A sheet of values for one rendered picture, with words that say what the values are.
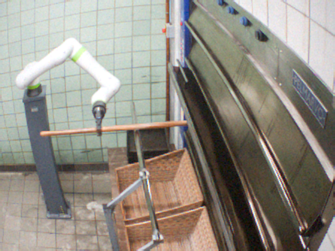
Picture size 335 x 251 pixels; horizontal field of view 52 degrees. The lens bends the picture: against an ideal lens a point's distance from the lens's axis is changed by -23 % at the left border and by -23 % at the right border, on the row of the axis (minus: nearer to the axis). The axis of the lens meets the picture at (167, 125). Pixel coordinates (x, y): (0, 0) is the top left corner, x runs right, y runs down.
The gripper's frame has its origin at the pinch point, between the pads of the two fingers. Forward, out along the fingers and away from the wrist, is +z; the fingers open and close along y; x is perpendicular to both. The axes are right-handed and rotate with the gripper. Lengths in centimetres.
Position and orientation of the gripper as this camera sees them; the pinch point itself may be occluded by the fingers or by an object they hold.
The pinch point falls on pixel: (99, 129)
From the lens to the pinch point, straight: 242.9
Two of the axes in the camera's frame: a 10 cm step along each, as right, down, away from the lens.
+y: 0.0, 8.5, 5.2
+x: -9.9, 0.7, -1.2
